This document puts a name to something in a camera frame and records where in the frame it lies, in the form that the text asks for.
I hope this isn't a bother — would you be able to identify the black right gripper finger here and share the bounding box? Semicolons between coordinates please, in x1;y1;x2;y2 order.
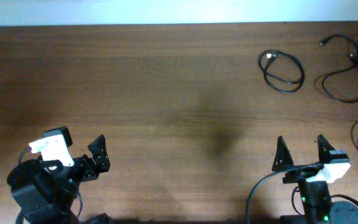
317;134;337;164
272;136;294;172

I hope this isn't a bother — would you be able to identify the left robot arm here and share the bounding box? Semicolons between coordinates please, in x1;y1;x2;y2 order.
7;135;110;224

